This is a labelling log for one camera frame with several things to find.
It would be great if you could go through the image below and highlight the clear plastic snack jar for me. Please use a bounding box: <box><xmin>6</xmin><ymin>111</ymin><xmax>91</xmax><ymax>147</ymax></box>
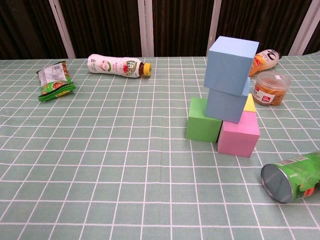
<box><xmin>251</xmin><ymin>71</ymin><xmax>292</xmax><ymax>107</ymax></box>

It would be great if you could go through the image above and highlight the dark brown curtain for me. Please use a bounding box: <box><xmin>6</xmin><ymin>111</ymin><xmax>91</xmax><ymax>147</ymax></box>
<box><xmin>0</xmin><ymin>0</ymin><xmax>320</xmax><ymax>60</ymax></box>

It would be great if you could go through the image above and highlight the light blue foam cube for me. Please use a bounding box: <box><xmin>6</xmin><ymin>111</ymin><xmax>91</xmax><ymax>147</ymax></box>
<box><xmin>203</xmin><ymin>35</ymin><xmax>260</xmax><ymax>97</ymax></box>
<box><xmin>205</xmin><ymin>77</ymin><xmax>251</xmax><ymax>125</ymax></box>

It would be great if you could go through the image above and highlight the green snack packet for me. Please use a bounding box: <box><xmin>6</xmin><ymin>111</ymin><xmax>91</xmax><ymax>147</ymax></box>
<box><xmin>36</xmin><ymin>60</ymin><xmax>77</xmax><ymax>102</ymax></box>

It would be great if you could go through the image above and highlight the white frame post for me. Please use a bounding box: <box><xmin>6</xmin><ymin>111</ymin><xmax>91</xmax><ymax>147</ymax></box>
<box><xmin>137</xmin><ymin>0</ymin><xmax>155</xmax><ymax>58</ymax></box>
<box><xmin>287</xmin><ymin>0</ymin><xmax>320</xmax><ymax>56</ymax></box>
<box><xmin>206</xmin><ymin>0</ymin><xmax>223</xmax><ymax>57</ymax></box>
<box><xmin>48</xmin><ymin>0</ymin><xmax>76</xmax><ymax>60</ymax></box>

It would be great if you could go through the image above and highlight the pink foam cube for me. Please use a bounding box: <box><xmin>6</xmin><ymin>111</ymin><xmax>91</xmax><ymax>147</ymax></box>
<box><xmin>216</xmin><ymin>110</ymin><xmax>261</xmax><ymax>158</ymax></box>

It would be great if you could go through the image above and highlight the green foam cube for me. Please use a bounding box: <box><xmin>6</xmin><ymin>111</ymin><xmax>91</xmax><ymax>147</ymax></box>
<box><xmin>185</xmin><ymin>97</ymin><xmax>223</xmax><ymax>144</ymax></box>

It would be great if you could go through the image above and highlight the green checked tablecloth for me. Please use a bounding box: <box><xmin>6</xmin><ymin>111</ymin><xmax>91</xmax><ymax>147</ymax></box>
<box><xmin>0</xmin><ymin>49</ymin><xmax>320</xmax><ymax>240</ymax></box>

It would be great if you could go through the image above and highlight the yellow foam cube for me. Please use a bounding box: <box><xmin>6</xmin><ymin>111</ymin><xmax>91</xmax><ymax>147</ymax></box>
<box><xmin>243</xmin><ymin>93</ymin><xmax>257</xmax><ymax>113</ymax></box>

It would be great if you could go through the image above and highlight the white tea bottle yellow cap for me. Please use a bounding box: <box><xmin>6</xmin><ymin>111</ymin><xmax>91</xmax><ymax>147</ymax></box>
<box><xmin>87</xmin><ymin>53</ymin><xmax>153</xmax><ymax>79</ymax></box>

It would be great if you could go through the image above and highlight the orange juice bottle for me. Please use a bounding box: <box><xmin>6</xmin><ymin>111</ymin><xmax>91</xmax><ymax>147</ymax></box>
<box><xmin>248</xmin><ymin>48</ymin><xmax>283</xmax><ymax>78</ymax></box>

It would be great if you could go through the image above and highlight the green chips can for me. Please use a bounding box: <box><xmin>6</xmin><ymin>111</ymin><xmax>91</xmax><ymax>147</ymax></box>
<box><xmin>260</xmin><ymin>150</ymin><xmax>320</xmax><ymax>205</ymax></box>

